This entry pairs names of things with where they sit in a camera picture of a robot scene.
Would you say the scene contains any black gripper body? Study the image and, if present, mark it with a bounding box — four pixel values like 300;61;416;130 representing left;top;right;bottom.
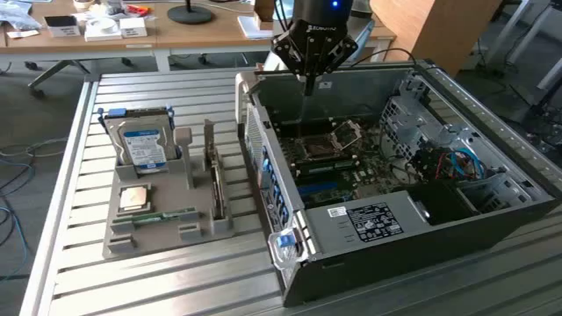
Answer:
287;0;352;72

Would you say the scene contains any graphics card with black fan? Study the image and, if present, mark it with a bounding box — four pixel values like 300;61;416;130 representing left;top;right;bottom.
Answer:
201;118;227;221

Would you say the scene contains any white paper stack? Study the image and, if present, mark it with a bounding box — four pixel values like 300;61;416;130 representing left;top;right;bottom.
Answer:
237;15;276;40

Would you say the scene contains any brown cardboard box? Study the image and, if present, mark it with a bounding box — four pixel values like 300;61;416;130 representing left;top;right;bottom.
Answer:
252;0;276;30

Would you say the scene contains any black lamp base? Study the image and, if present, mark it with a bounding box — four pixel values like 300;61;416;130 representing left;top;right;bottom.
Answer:
165;0;216;26

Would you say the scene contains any metal socket cover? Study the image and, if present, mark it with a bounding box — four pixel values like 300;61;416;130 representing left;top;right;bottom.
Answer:
329;118;364;149

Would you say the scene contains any white socket box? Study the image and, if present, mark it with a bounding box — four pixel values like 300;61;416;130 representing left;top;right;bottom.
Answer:
463;39;488;70

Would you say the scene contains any CPU socket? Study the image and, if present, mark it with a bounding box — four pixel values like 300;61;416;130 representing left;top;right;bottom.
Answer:
293;134;343;162

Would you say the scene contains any red plastic object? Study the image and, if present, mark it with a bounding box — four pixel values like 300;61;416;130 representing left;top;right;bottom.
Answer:
125;3;153;17

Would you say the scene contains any white labelled box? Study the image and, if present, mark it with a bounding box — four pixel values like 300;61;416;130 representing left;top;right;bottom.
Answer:
118;16;148;39

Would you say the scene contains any green RAM stick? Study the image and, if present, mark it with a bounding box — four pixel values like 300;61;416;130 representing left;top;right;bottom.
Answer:
114;206;199;226
296;159;357;176

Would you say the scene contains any green motherboard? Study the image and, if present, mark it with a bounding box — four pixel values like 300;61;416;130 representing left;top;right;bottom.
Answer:
279;120;416;210

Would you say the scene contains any silver metal disk bay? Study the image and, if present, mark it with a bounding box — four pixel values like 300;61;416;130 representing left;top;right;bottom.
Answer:
377;95;535;213

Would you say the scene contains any flat white box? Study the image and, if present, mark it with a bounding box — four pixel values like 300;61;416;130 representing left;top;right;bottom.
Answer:
82;24;122;42

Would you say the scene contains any blue expansion slot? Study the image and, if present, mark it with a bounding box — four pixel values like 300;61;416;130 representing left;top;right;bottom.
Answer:
296;181;340;196

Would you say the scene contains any white tape roll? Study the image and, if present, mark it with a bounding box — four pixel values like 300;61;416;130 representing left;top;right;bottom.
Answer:
85;17;116;34

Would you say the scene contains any white box black top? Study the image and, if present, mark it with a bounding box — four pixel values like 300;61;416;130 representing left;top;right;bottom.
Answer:
42;14;81;38

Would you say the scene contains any grey parts rack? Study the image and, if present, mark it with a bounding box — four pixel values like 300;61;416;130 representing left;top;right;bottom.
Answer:
101;126;236;261

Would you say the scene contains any grey power supply unit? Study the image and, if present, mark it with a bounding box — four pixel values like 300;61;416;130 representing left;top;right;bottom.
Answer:
301;190;435;261

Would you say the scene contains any CPU chip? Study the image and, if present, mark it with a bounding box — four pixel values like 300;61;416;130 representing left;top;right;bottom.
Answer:
118;185;149;212

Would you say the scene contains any white paper tag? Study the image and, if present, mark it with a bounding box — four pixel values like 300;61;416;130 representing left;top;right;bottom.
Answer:
5;29;40;40

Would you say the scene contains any clear plastic bag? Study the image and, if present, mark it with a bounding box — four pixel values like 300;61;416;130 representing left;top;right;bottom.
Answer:
0;0;42;31

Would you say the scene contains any black open PC case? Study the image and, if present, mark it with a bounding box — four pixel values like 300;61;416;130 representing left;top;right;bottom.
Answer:
235;59;562;309

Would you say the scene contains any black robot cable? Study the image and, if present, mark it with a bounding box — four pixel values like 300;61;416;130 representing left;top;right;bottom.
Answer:
272;0;293;34

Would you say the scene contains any black cable behind case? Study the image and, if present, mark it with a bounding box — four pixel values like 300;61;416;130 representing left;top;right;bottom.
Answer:
349;47;417;66

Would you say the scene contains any wooden desk white frame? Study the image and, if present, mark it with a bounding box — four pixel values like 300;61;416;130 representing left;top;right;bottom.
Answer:
155;0;399;72
0;0;159;98

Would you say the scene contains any blue wire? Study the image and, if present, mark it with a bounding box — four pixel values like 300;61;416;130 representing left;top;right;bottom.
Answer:
450;148;487;181

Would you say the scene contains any red wire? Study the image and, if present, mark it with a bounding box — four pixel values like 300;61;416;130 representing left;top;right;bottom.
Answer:
434;151;455;181

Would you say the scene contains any hard disk with blue bracket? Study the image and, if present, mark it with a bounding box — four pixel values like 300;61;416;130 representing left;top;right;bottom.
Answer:
96;104;181;175

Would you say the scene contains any grey floor cable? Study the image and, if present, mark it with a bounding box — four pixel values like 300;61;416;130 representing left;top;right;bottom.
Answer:
0;137;69;159

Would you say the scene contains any blue floor cable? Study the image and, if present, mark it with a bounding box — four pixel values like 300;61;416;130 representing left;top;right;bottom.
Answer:
0;157;34;284

